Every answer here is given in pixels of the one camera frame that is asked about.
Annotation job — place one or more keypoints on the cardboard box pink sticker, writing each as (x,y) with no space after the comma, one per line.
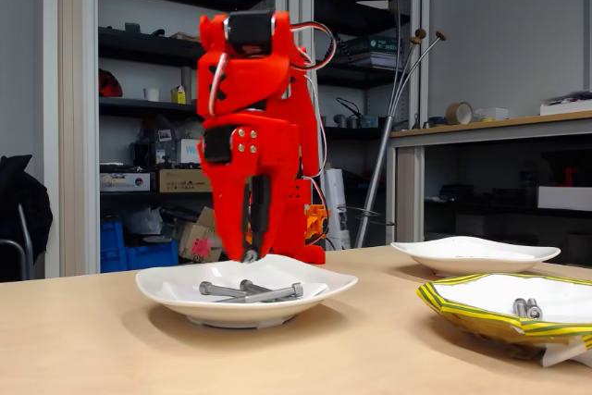
(196,247)

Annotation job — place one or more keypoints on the orange printed mount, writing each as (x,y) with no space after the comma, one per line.
(316,224)

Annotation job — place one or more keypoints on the small white box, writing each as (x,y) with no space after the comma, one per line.
(495,114)

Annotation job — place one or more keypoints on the long brown cardboard box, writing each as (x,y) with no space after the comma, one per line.
(185,181)

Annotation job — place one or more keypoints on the brown tape roll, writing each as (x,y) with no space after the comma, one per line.
(449,114)

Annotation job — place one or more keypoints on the white square plate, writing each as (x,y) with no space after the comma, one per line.
(416,251)
(259,312)

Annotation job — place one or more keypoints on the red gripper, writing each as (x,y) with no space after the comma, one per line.
(268,142)

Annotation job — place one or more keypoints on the metal chair frame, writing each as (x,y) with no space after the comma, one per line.
(28,242)

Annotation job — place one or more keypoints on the long steel bolt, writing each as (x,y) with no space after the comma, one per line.
(222,291)
(296,290)
(250,256)
(246,284)

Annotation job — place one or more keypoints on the small yellow box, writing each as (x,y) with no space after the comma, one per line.
(178,96)

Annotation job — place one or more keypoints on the yellow green striped plate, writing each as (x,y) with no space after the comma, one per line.
(462,316)

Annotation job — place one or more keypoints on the red robot arm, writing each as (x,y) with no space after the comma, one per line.
(250,85)

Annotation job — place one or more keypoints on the cardboard tube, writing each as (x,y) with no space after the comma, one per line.
(186,82)

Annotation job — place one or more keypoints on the white storage box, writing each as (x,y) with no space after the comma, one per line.
(569,198)

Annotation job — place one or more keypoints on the black flexible tripod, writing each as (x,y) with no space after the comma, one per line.
(343,48)

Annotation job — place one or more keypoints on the silver coat stand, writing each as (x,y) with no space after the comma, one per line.
(378,168)

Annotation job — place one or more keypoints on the flat cardboard box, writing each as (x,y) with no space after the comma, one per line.
(185,37)

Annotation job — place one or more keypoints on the grey wooden-top workbench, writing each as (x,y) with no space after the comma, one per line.
(407,182)

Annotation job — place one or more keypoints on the white Weller box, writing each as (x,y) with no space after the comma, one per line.
(189,152)

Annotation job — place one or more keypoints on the low blue plastic crate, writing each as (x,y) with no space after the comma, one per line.
(152,256)

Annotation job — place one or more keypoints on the white tray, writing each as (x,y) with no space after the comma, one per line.
(564,108)

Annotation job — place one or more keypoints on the flat white printed box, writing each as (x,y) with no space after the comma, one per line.
(120,182)

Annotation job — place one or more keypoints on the tall blue plastic crate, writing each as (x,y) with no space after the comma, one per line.
(111,242)

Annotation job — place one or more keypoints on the red black helmet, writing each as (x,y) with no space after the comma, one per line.
(111,87)

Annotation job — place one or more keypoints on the white cup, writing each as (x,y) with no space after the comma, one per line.
(151,95)

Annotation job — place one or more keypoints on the black jacket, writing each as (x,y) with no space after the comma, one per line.
(23,205)

